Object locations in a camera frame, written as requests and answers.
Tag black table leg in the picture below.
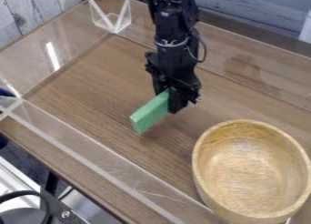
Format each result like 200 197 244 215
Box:
45 172 60 196

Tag clear acrylic corner bracket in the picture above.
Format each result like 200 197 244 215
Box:
88 0 132 34

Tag green rectangular block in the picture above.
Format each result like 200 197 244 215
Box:
129 91 169 134

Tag light wooden bowl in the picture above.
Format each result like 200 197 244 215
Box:
192 119 311 224

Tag black cable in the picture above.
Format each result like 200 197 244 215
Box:
0 189 52 224

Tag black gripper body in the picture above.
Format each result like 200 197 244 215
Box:
143 39 203 106

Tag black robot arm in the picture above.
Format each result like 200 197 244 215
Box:
140 0 208 114

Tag clear acrylic wall panels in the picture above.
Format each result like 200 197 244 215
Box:
0 0 311 224

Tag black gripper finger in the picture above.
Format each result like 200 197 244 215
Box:
152 75 168 95
169 87 188 114

